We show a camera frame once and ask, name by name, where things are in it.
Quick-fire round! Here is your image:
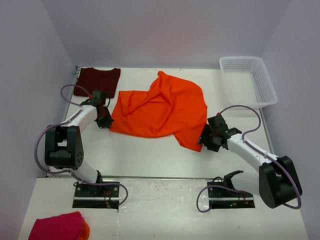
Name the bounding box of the magenta t-shirt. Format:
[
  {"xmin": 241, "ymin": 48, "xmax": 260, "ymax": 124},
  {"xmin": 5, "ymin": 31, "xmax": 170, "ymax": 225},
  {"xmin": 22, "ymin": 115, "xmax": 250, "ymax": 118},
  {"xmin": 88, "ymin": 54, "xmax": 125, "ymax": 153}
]
[{"xmin": 28, "ymin": 211, "xmax": 85, "ymax": 240}]

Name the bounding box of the white plastic basket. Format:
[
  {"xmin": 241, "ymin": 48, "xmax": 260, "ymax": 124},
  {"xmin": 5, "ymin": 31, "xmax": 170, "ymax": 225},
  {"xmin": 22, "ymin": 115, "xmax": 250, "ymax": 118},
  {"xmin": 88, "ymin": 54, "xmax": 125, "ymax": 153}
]
[{"xmin": 219, "ymin": 56, "xmax": 278, "ymax": 109}]

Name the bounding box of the orange t-shirt in pile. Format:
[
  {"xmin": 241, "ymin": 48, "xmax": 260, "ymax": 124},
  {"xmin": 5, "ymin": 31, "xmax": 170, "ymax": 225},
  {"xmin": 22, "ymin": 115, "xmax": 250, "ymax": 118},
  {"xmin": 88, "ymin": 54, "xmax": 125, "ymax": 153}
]
[{"xmin": 78, "ymin": 220, "xmax": 90, "ymax": 240}]

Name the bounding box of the folded dark red t-shirt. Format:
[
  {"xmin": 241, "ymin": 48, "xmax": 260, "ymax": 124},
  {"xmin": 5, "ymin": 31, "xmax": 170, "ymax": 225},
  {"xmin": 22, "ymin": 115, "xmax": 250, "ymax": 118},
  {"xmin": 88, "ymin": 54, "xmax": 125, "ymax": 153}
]
[{"xmin": 76, "ymin": 67, "xmax": 121, "ymax": 99}]

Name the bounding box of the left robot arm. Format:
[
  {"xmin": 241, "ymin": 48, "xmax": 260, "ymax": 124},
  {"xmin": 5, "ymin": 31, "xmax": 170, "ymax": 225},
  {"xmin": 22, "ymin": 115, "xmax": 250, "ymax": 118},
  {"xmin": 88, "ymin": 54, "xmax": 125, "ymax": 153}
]
[{"xmin": 44, "ymin": 90, "xmax": 114, "ymax": 197}]

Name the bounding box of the orange t-shirt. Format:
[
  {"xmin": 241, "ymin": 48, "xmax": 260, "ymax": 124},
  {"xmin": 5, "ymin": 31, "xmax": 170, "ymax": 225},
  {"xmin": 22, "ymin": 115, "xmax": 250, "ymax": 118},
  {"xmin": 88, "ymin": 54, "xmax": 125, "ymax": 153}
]
[
  {"xmin": 110, "ymin": 71, "xmax": 208, "ymax": 152},
  {"xmin": 78, "ymin": 220, "xmax": 90, "ymax": 240}
]

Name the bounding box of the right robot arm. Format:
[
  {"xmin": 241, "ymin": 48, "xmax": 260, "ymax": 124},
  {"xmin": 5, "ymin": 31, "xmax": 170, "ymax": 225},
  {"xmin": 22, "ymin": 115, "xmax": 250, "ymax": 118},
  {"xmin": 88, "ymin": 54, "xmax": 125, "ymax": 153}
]
[{"xmin": 198, "ymin": 115, "xmax": 303, "ymax": 209}]

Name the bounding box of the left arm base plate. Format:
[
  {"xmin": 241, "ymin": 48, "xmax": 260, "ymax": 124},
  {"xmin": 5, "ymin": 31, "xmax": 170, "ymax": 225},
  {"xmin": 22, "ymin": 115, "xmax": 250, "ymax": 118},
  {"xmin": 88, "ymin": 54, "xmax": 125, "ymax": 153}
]
[{"xmin": 72, "ymin": 181, "xmax": 120, "ymax": 210}]

